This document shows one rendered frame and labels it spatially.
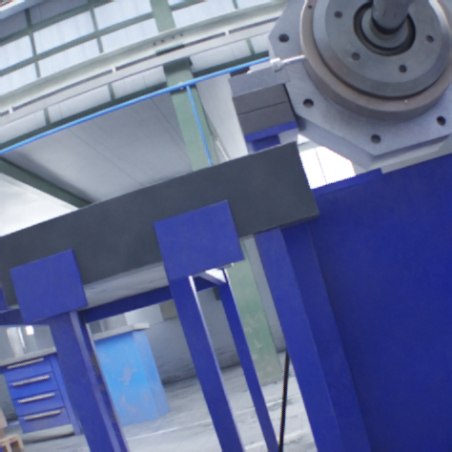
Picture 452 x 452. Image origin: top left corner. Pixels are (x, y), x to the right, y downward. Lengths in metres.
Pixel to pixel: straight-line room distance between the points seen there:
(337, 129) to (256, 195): 0.37
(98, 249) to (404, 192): 0.76
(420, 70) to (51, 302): 0.88
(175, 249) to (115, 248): 0.11
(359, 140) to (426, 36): 0.30
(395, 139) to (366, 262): 0.30
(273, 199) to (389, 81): 0.38
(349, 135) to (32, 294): 0.76
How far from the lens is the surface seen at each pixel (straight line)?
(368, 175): 1.55
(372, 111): 1.63
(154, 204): 1.42
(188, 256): 1.39
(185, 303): 1.79
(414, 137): 1.73
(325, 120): 1.71
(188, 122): 7.76
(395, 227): 1.81
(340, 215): 1.80
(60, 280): 1.44
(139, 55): 8.17
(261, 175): 1.41
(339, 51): 1.60
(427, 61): 1.62
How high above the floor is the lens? 0.57
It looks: 7 degrees up
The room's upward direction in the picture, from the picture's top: 17 degrees counter-clockwise
